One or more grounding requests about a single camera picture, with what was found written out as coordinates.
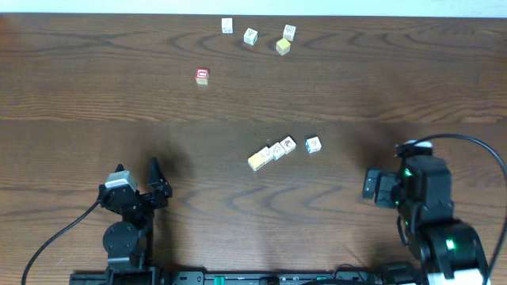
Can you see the yellow top wooden block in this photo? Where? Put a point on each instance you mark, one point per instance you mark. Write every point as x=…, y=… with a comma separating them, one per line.
x=283, y=46

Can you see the plain white wooden block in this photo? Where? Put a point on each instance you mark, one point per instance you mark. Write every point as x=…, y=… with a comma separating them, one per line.
x=266, y=155

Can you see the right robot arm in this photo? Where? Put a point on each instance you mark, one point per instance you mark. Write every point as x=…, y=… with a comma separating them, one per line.
x=450, y=251

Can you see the yellow letter K block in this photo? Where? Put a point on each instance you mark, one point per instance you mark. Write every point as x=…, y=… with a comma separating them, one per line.
x=288, y=144

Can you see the yellow letter G block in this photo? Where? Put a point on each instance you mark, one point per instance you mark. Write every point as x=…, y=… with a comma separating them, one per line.
x=313, y=144

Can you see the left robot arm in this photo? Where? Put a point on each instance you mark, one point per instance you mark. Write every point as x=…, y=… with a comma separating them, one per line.
x=129, y=242

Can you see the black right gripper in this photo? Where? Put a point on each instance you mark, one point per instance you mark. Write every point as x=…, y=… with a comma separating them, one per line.
x=372, y=177

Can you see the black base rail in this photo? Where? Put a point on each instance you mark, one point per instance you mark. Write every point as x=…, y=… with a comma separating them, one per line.
x=253, y=278

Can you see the wooden block with animal drawing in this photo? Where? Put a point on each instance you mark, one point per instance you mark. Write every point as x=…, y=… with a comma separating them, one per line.
x=227, y=25

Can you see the yellow block with ball picture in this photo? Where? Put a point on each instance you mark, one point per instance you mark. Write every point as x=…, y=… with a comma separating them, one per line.
x=256, y=161

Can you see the red top wooden block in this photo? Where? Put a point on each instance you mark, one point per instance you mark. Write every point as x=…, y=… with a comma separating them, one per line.
x=202, y=76

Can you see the green edged wooden block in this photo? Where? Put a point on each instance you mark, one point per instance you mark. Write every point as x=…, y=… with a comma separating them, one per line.
x=277, y=150

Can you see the wooden block with lattice top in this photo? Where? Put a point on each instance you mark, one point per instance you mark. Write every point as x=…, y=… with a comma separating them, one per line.
x=289, y=32

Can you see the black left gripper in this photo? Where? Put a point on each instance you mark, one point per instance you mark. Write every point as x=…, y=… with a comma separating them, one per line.
x=143, y=197

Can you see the wooden block with number three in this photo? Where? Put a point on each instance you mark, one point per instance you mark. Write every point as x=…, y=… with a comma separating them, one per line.
x=250, y=36

